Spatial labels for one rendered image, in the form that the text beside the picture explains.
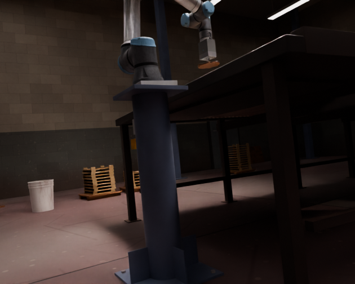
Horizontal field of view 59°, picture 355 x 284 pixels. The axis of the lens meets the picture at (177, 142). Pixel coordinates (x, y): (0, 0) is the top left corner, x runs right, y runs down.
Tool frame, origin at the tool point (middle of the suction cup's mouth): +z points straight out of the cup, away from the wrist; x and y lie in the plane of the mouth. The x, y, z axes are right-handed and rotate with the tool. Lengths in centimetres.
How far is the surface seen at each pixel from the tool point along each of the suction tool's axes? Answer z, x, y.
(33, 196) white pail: 87, 60, 275
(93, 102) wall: -76, -112, 520
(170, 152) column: 49, 46, -20
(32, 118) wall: -45, 12, 526
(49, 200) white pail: 94, 43, 271
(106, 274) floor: 106, 70, 12
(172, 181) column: 63, 46, -20
